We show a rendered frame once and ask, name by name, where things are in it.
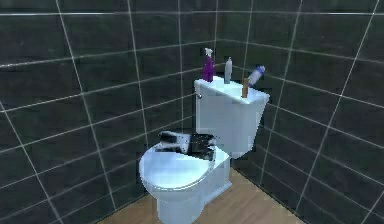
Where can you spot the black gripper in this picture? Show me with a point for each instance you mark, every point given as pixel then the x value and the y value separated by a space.
pixel 202 145

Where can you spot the purple spray bottle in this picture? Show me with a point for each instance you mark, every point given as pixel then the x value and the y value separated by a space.
pixel 208 70

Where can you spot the grey bottle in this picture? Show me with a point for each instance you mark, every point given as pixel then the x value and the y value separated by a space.
pixel 228 71

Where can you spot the white toilet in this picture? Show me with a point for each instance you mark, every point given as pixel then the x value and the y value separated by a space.
pixel 230 123

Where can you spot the blue and white bottle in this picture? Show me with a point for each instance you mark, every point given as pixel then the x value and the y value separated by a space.
pixel 256 75

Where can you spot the brown stick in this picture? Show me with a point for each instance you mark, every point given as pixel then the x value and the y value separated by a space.
pixel 245 90

